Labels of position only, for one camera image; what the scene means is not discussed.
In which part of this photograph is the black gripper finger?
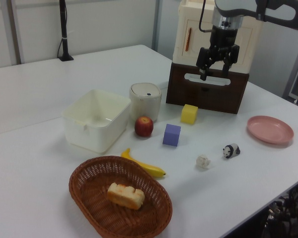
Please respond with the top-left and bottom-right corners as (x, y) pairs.
(196, 46), (216, 81)
(222, 44), (240, 76)

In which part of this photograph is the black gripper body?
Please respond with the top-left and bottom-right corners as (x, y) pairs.
(209, 24), (239, 62)

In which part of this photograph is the small cream lidded trash can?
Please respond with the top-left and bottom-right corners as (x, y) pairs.
(129, 82), (162, 122)

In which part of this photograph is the dark brown wooden box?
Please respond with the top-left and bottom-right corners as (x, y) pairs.
(165, 61), (250, 115)

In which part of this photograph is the yellow foam cube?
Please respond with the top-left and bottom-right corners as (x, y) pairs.
(180, 104), (199, 124)

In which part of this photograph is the pink plastic plate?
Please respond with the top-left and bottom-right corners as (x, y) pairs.
(246, 115), (295, 145)

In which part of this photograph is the purple foam cube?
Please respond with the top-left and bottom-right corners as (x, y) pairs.
(162, 123), (182, 147)

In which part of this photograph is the red apple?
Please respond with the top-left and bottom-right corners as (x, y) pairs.
(134, 116), (154, 137)

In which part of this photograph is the small panda figurine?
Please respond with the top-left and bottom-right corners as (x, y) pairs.
(223, 143), (241, 160)

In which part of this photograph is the white crumpled garlic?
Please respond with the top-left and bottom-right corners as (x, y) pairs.
(196, 154), (211, 170)

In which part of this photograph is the yellow banana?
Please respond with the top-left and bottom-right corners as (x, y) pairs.
(121, 148), (167, 178)

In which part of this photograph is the cream open plastic tub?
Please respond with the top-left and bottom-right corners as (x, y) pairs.
(61, 89), (132, 154)

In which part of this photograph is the black pole stand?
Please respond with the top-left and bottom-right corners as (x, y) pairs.
(57, 0), (75, 62)

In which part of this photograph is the toasted bread piece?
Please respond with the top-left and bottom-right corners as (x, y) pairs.
(107, 182), (146, 211)

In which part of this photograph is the brown wicker basket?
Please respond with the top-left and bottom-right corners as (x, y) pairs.
(69, 155), (173, 238)

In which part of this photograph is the cream storage box with handles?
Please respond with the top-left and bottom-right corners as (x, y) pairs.
(172, 0), (261, 74)

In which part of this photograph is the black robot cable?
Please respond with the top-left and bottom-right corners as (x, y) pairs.
(198, 0), (214, 33)

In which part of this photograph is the black cable bundle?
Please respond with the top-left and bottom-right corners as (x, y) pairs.
(263, 183), (298, 238)

